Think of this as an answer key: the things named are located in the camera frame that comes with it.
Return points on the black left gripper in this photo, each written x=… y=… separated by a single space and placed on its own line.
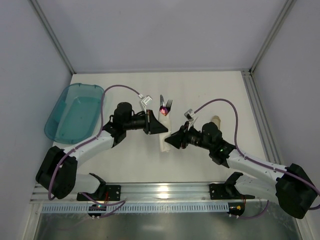
x=147 y=122

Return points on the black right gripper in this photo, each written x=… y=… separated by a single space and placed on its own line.
x=184 y=137

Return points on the iridescent pink spoon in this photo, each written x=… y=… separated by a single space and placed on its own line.
x=163 y=110

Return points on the silver table knife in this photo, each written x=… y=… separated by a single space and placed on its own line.
x=162 y=102

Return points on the black fork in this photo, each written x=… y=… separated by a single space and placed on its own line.
x=168 y=106

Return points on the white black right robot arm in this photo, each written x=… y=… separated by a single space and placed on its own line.
x=288 y=186

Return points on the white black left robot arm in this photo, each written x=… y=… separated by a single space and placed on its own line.
x=58 y=171

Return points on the beige oval cutlery tray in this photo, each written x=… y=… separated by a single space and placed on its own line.
x=216 y=120

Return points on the teal transparent plastic bin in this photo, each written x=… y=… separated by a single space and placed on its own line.
x=75 y=114

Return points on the right black controller board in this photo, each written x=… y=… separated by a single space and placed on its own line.
x=236 y=209

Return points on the black controller board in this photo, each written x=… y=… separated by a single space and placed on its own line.
x=236 y=209
x=96 y=210

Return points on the left black controller board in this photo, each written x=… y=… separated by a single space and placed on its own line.
x=96 y=210

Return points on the aluminium front rail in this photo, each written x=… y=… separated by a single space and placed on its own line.
x=172 y=191

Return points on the aluminium rail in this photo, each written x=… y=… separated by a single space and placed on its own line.
x=266 y=137
x=172 y=191

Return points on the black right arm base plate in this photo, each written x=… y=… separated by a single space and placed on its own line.
x=222 y=191

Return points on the white slotted cable duct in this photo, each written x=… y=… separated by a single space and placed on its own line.
x=139 y=207

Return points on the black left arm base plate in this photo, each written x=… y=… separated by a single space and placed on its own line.
x=109 y=192

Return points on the aluminium right side rail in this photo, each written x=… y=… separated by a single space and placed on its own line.
x=266 y=137

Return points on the aluminium left corner post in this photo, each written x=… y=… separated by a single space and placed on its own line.
x=51 y=34

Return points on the aluminium corner post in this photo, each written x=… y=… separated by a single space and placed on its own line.
x=272 y=33
x=51 y=34

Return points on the aluminium right corner post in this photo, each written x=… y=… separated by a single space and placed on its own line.
x=272 y=33

